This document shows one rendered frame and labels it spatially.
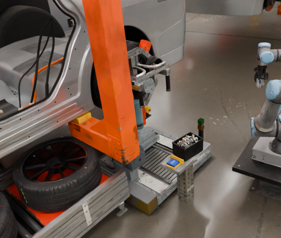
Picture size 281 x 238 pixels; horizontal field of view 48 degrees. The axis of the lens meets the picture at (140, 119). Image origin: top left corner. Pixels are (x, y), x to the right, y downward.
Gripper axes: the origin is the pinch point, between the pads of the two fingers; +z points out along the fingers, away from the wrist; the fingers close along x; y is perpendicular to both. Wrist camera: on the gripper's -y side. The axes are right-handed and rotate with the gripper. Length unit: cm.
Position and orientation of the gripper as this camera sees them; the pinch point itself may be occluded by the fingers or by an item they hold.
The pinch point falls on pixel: (258, 86)
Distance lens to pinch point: 282.7
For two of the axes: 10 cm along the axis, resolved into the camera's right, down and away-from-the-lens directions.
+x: 9.9, -1.3, 0.4
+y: 1.0, 5.0, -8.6
